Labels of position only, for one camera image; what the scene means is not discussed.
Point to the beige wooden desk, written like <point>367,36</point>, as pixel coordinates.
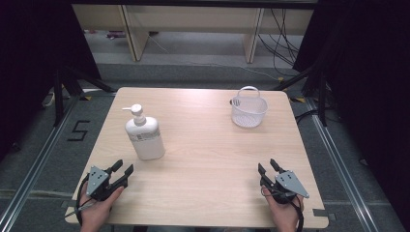
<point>193,29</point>

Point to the person's right hand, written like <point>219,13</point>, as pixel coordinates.
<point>283,214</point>

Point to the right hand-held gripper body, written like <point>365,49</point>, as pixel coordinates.
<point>286,187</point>

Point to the person's left hand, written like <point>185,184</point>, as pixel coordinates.
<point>96,210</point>

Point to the black metal stand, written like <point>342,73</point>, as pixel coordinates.
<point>69,87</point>
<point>317,87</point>

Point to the white pump bottle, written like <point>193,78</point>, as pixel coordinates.
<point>144,134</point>

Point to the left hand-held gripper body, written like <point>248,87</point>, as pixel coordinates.
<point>98,182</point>

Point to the silver floor rail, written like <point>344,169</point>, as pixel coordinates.
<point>34,170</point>
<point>345,174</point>

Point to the white plastic basket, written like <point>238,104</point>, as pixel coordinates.
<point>248,109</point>

